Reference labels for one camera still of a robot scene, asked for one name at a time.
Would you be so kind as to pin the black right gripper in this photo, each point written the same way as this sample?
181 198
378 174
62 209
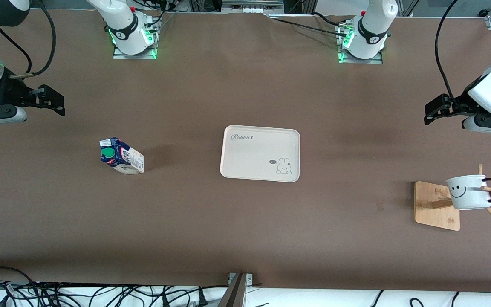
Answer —
10 91

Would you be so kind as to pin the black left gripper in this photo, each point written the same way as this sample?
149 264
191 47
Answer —
461 102

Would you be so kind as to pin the blue white milk carton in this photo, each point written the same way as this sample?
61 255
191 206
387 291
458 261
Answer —
122 157

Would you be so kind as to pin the white smiley face mug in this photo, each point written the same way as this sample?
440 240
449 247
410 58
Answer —
467 194

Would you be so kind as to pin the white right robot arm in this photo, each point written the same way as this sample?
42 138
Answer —
128 30

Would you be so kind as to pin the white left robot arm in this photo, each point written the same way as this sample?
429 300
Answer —
371 34

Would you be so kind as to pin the beige rabbit print tray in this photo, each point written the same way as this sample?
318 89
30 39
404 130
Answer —
258 155

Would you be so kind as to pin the wooden mug stand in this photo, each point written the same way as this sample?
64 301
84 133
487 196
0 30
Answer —
435 211

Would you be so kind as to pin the silver box with ports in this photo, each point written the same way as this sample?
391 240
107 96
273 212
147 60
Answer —
252 5

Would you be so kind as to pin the black power plug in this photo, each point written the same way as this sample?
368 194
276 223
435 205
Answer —
203 298

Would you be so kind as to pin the aluminium profile bar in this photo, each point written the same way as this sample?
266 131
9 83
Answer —
233 292

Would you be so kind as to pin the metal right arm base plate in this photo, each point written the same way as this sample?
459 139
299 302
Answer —
119 54

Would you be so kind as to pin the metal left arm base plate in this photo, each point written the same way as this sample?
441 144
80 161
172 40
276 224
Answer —
343 59

